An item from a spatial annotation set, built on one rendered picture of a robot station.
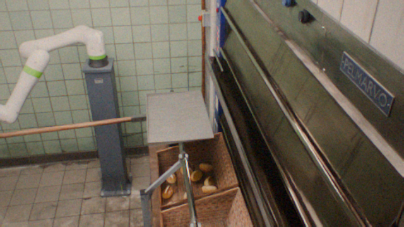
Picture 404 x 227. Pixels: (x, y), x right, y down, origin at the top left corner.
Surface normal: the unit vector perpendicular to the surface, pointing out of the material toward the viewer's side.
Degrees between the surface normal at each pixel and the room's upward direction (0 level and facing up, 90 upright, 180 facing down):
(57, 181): 0
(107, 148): 90
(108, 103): 90
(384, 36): 90
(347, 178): 70
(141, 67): 90
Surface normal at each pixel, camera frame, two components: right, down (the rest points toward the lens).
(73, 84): 0.15, 0.51
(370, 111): -0.99, 0.08
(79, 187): 0.00, -0.85
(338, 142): -0.93, -0.22
